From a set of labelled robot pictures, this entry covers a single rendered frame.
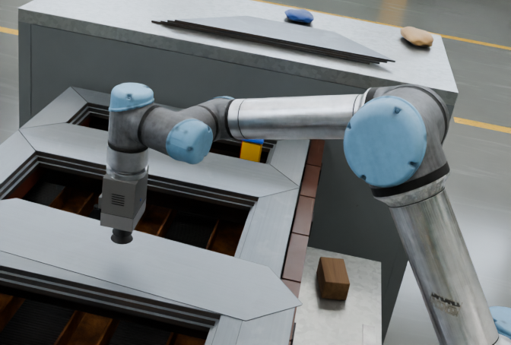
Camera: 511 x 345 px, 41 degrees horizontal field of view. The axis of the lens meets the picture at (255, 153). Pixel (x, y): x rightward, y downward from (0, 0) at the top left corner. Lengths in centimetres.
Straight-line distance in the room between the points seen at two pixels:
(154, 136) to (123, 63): 94
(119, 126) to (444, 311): 62
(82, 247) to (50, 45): 91
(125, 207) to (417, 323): 173
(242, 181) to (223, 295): 45
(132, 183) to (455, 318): 60
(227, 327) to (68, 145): 75
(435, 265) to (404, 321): 178
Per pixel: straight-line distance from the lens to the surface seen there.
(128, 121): 121
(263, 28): 216
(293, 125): 118
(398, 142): 94
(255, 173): 175
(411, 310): 286
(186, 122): 116
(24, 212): 153
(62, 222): 149
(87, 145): 180
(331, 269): 166
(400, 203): 99
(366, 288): 172
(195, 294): 131
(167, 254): 141
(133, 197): 127
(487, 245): 346
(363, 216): 217
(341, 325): 159
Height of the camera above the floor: 167
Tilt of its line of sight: 26 degrees down
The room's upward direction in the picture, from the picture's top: 9 degrees clockwise
